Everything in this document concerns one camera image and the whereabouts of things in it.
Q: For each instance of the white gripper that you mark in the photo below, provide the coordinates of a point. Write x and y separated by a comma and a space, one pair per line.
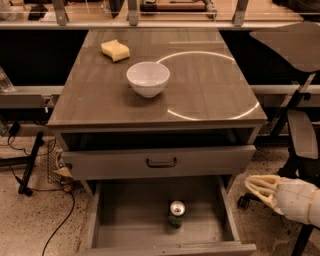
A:
293, 199

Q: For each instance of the green soda can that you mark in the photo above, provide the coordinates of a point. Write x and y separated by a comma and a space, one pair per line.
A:
176, 213

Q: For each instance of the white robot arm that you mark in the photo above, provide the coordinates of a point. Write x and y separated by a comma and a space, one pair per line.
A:
295, 199

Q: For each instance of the grey drawer cabinet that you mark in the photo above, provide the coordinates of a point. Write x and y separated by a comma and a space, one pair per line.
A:
207, 102

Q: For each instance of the open lower drawer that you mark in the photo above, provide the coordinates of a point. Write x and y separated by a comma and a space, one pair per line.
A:
130, 218

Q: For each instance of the black office chair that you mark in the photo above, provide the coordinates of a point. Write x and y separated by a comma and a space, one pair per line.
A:
299, 45

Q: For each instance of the white ceramic bowl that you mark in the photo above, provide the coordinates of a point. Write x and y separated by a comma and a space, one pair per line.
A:
148, 79

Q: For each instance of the yellow sponge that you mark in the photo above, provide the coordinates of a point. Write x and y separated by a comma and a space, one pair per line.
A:
115, 50

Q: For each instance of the black stand leg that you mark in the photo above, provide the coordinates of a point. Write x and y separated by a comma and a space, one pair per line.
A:
28, 161

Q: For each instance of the clear plastic bottle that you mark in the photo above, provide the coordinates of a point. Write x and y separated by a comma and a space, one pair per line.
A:
5, 83

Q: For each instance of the closed upper drawer with handle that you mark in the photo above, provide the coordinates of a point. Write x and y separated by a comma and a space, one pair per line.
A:
154, 163

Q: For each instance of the wire mesh basket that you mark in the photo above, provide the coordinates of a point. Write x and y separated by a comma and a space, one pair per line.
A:
57, 171

